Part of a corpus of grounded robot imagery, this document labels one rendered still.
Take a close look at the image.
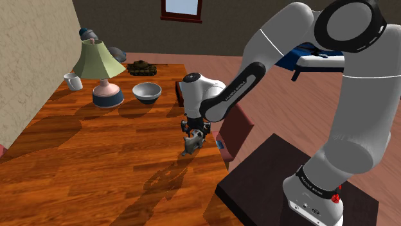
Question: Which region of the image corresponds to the grey cat figure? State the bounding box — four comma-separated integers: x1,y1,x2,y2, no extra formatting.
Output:
182,128,206,157

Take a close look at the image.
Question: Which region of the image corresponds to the red chair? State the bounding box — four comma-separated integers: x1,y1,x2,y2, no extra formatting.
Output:
211,102,255,171

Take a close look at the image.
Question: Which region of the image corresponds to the grey bowl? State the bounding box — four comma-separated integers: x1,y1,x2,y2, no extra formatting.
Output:
132,82,163,105

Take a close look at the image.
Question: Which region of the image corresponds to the olive toy tank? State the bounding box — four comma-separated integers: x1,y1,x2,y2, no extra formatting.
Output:
126,59,168,77

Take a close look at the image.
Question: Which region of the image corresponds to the dark robot stand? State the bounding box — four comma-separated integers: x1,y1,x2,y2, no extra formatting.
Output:
214,132,380,226

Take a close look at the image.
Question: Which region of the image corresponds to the green shade table lamp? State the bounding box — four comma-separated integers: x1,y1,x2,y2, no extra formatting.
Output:
72,38,127,109

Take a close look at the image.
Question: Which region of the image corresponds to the wooden table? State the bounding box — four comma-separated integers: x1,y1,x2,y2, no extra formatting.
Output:
0,62,245,226

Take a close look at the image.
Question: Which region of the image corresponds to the red framed window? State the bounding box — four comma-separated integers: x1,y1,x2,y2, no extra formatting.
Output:
160,0,204,24

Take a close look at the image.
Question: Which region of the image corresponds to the white mug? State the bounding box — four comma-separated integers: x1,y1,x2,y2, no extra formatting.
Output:
63,72,84,92

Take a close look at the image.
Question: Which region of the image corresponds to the blue bed with white mattress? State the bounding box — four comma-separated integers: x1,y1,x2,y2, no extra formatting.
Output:
274,42,346,82

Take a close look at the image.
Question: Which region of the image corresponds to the grey blue rounded object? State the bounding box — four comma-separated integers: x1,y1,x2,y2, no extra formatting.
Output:
78,27,128,64

